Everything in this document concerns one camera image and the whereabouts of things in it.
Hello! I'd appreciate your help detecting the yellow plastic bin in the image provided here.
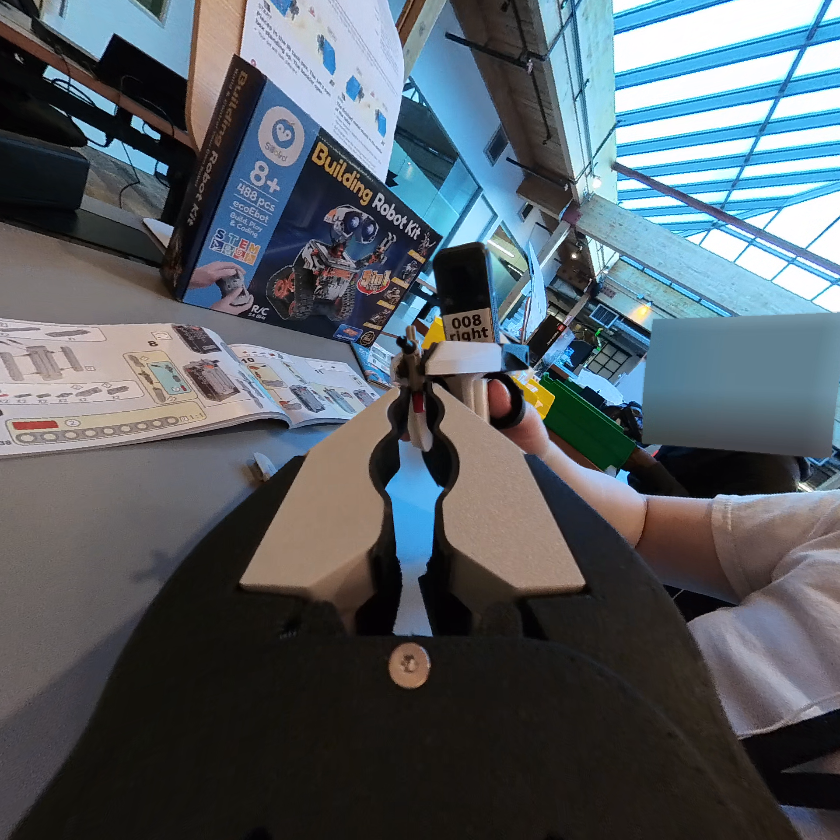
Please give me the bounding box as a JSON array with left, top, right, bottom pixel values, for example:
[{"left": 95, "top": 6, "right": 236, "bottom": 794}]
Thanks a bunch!
[{"left": 422, "top": 317, "right": 557, "bottom": 421}]

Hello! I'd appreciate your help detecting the black tablet device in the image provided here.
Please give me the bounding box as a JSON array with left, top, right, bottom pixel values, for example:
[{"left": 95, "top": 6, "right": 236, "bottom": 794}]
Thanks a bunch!
[{"left": 0, "top": 193, "right": 165, "bottom": 265}]

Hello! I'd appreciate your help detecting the person's right hand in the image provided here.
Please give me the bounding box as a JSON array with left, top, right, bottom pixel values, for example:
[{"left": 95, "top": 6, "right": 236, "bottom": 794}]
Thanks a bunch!
[{"left": 487, "top": 379, "right": 565, "bottom": 467}]

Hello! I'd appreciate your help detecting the grey desk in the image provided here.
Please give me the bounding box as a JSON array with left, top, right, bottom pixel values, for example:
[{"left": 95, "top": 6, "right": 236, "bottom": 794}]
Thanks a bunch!
[{"left": 0, "top": 220, "right": 434, "bottom": 837}]

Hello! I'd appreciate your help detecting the person's right forearm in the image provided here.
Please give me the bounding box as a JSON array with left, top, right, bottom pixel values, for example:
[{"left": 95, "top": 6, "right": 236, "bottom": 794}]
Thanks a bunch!
[{"left": 541, "top": 446, "right": 729, "bottom": 568}]

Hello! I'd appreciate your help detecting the small building block assembly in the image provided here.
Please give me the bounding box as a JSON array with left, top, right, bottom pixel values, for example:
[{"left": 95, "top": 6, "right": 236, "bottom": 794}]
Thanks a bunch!
[{"left": 395, "top": 327, "right": 437, "bottom": 455}]

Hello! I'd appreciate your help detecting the dark strap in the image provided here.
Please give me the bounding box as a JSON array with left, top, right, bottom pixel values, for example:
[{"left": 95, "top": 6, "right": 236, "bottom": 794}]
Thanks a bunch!
[{"left": 738, "top": 718, "right": 840, "bottom": 811}]

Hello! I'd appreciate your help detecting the black monitor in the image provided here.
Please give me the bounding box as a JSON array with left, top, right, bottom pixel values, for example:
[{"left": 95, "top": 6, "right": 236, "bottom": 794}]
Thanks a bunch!
[{"left": 98, "top": 34, "right": 191, "bottom": 129}]

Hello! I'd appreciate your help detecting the white instruction sheet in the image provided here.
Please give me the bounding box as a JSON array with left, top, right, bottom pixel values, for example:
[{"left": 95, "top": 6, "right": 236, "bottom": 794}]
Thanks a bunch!
[{"left": 239, "top": 0, "right": 406, "bottom": 181}]

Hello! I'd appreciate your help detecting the blue robot kit box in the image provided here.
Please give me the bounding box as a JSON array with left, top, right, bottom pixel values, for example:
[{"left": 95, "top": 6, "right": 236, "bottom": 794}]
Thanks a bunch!
[{"left": 161, "top": 56, "right": 444, "bottom": 349}]

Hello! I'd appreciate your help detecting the small colourful leaflet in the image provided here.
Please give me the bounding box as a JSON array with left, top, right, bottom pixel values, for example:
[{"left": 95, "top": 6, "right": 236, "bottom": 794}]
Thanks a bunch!
[{"left": 351, "top": 341, "right": 395, "bottom": 388}]

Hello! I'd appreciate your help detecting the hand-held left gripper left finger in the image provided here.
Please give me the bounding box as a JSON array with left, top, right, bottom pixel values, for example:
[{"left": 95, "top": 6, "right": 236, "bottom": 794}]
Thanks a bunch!
[{"left": 239, "top": 387, "right": 403, "bottom": 636}]

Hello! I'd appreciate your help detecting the green plastic bin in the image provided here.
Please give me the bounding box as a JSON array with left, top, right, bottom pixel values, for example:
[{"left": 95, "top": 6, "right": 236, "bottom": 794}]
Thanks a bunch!
[{"left": 538, "top": 374, "right": 637, "bottom": 475}]

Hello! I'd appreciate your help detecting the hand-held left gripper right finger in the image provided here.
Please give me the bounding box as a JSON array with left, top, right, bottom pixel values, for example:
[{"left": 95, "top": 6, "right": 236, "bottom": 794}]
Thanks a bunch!
[{"left": 419, "top": 387, "right": 587, "bottom": 636}]

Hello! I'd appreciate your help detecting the open instruction booklet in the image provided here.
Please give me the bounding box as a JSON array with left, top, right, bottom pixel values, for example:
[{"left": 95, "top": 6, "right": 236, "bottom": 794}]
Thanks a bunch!
[{"left": 0, "top": 318, "right": 385, "bottom": 460}]

